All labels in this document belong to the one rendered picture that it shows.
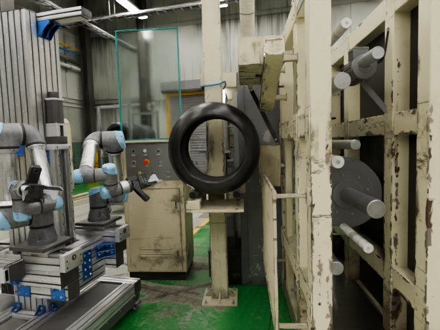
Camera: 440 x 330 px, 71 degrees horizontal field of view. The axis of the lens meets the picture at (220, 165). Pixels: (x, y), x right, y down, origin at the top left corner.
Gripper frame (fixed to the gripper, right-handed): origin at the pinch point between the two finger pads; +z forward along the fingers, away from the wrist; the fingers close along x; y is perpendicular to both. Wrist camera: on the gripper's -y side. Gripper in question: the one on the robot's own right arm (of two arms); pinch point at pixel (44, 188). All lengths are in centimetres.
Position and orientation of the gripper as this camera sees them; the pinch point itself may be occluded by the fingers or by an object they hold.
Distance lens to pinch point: 149.2
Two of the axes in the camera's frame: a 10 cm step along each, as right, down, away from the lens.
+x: -6.5, -0.6, -7.6
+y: -0.6, 10.0, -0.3
